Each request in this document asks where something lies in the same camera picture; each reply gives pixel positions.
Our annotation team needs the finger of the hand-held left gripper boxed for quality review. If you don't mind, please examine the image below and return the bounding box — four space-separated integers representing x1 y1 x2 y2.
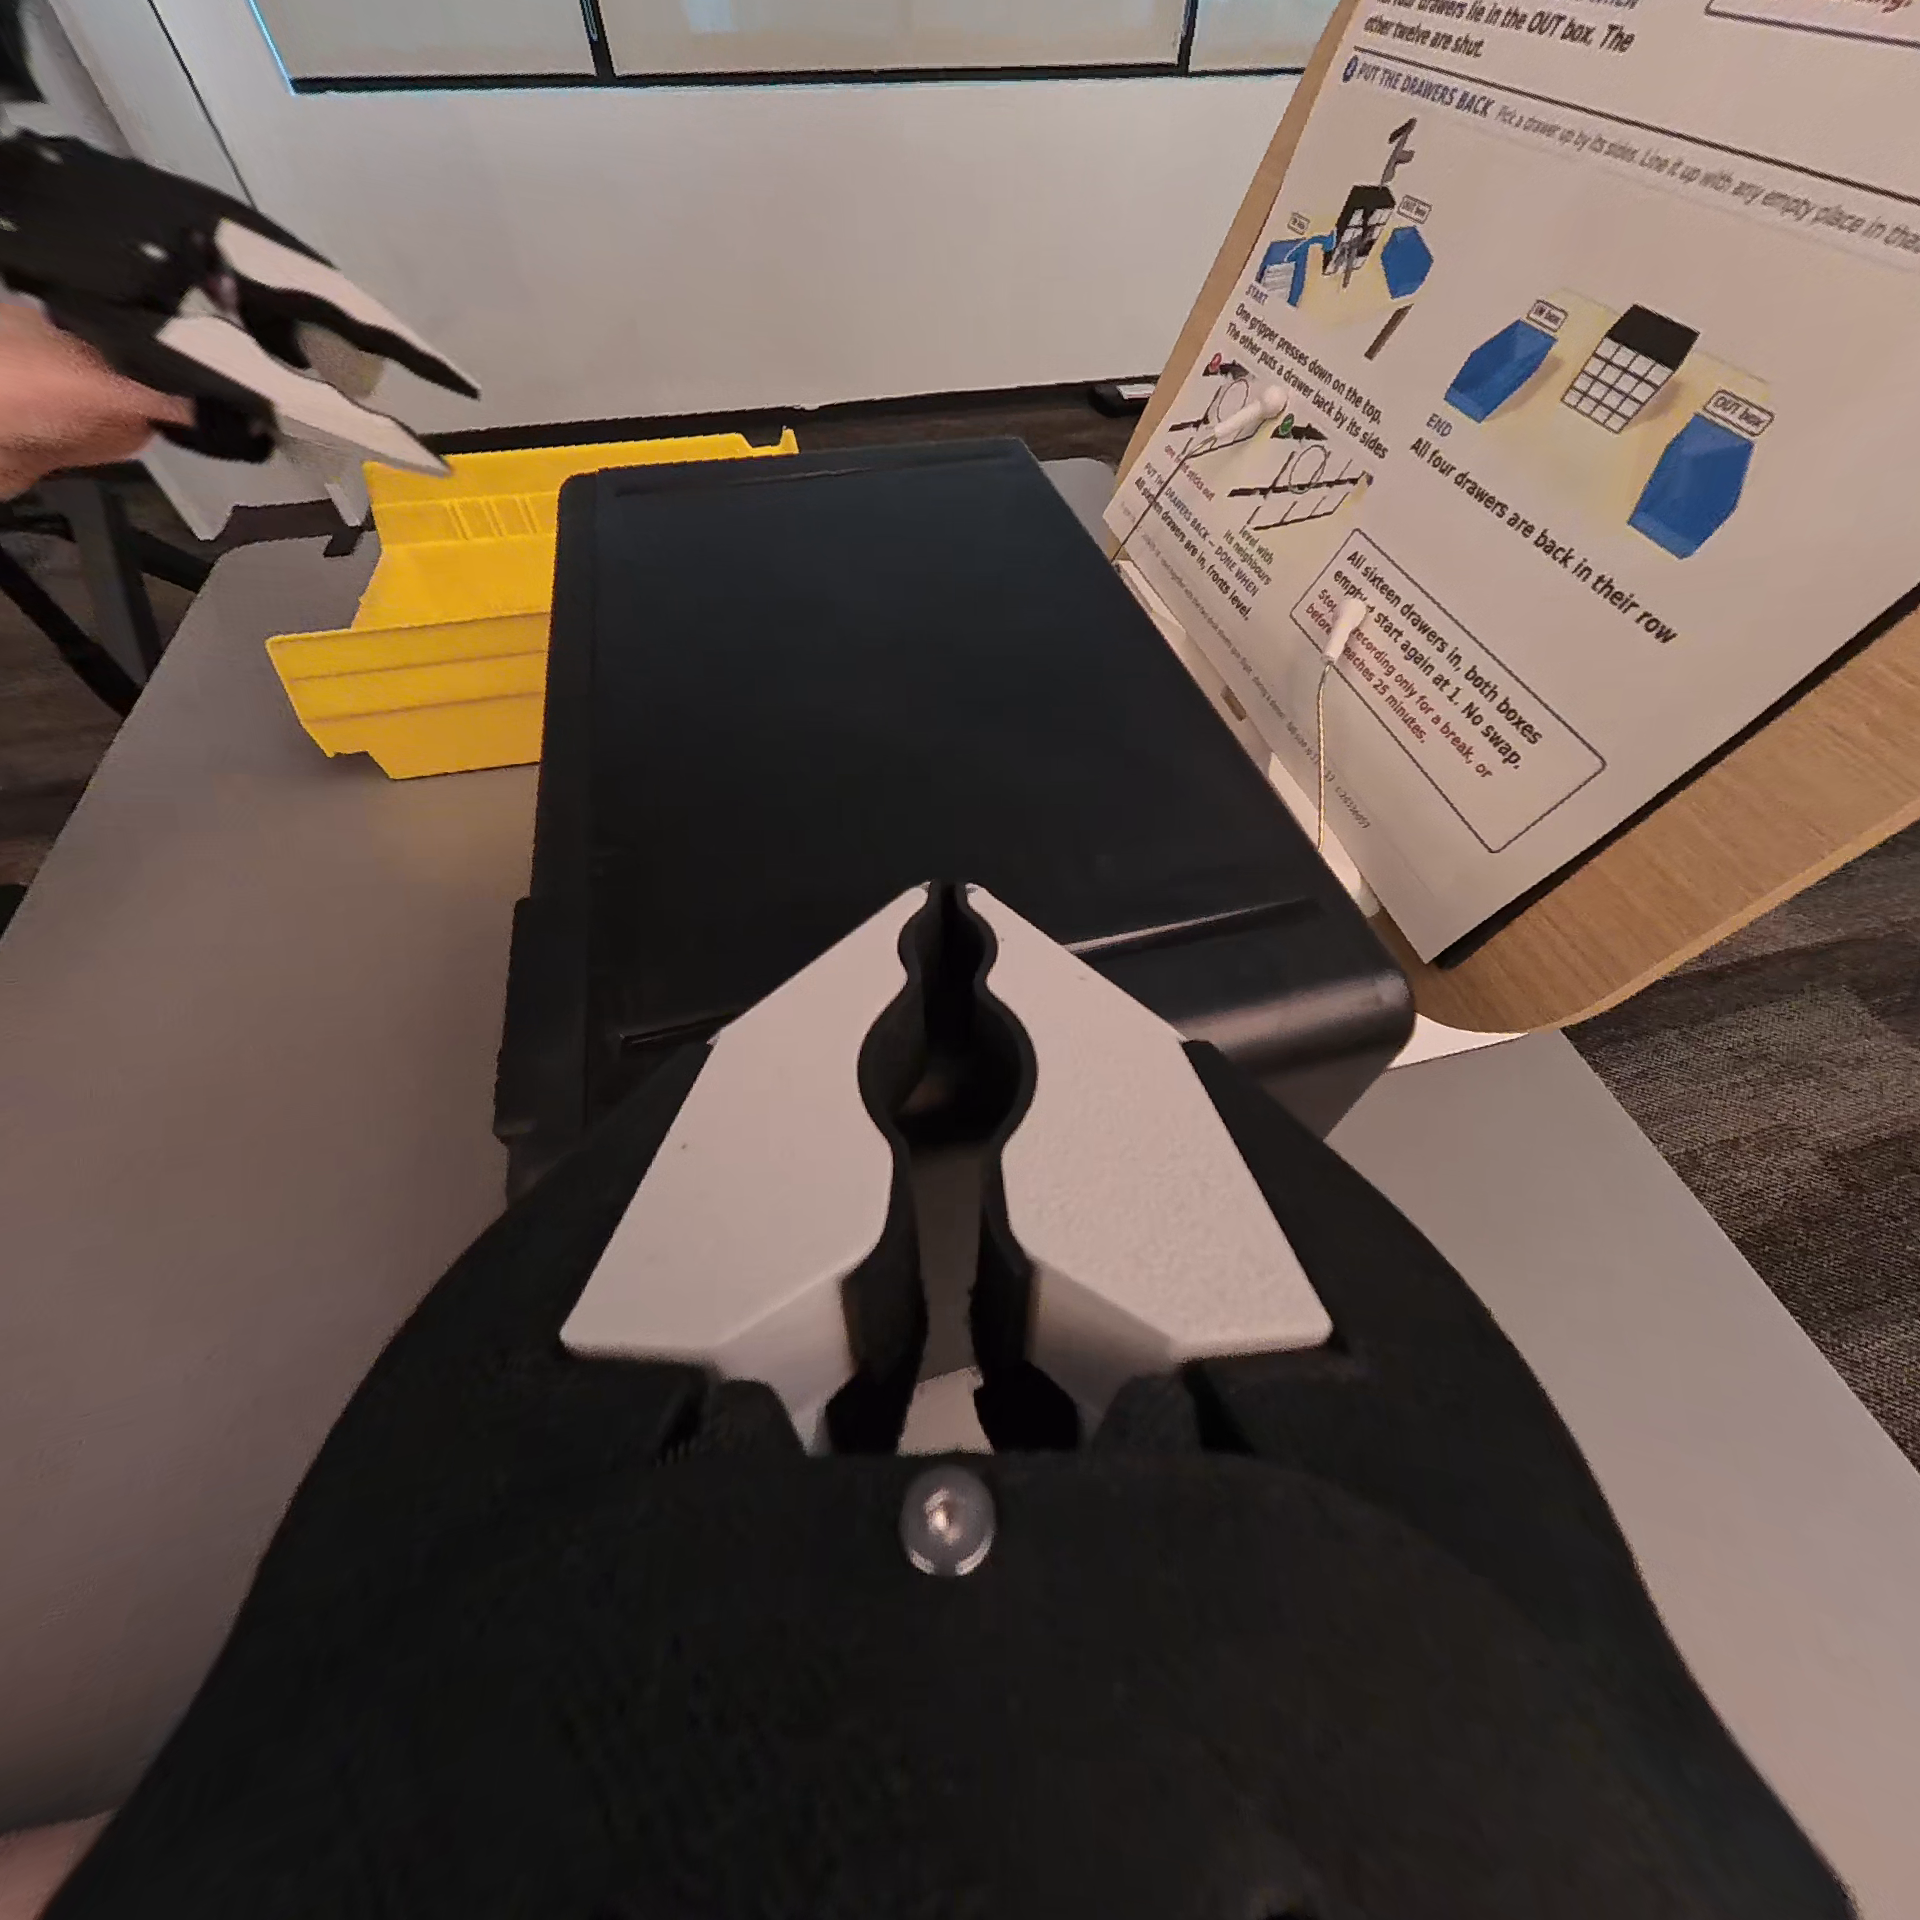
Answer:
158 299 456 480
224 230 482 404

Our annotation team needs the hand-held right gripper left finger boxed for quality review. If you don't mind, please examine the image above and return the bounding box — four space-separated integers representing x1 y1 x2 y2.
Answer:
561 882 950 1449

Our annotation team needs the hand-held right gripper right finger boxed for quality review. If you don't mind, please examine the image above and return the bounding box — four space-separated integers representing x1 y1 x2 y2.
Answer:
966 885 1338 1443

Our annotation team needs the yellow plastic bin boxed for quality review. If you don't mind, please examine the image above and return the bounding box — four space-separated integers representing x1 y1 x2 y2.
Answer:
268 427 801 781

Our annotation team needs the black drawer cabinet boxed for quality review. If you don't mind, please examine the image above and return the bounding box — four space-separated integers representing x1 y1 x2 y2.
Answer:
497 442 1418 1203

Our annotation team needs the person's left hand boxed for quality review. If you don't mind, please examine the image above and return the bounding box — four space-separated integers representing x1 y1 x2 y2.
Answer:
0 297 165 501

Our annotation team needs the white base sheet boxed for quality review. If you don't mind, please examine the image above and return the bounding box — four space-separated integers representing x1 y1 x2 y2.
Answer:
1387 1017 1536 1076

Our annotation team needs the wooden poster board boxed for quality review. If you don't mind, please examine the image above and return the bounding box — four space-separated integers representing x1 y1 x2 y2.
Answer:
1112 0 1920 1037

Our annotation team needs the printed instruction poster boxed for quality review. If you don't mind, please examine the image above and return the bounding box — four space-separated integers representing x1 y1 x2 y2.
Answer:
1102 0 1920 963

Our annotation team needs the black table leg frame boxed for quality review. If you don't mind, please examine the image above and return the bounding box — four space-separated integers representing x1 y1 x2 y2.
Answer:
0 461 214 725

